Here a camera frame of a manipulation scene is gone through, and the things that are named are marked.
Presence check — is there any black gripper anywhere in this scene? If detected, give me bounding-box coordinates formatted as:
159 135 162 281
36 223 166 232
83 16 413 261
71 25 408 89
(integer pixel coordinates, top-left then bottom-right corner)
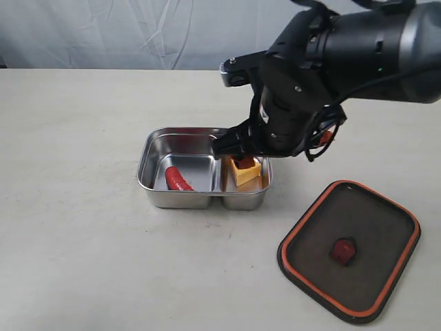
212 54 345 170

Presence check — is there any yellow toy cheese wedge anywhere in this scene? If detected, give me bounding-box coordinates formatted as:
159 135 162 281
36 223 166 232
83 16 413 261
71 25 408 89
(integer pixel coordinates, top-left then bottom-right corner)
229 157 261 187

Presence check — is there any red toy sausage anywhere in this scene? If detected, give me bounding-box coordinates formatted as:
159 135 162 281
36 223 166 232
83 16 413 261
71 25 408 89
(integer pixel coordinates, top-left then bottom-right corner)
165 166 194 191

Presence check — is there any dark transparent lunch box lid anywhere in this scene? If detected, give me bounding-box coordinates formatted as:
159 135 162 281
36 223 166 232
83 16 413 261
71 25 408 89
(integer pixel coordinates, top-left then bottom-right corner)
277 180 421 324

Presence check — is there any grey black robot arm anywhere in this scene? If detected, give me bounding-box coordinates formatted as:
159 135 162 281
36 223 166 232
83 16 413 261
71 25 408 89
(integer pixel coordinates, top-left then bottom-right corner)
212 1 440 161

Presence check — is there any stainless steel lunch box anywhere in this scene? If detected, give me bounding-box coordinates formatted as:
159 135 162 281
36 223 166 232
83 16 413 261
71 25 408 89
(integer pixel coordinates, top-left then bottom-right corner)
137 127 273 211

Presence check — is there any blue-grey backdrop cloth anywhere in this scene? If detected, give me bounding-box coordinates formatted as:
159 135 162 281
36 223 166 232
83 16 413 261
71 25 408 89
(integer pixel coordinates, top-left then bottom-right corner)
1 0 300 70

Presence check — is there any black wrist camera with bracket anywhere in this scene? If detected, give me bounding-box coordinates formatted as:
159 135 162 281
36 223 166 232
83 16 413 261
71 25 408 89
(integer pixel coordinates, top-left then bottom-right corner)
219 50 266 96

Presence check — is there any black cable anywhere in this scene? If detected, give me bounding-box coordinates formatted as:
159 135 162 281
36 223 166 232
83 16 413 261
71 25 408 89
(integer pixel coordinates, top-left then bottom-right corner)
302 67 441 163

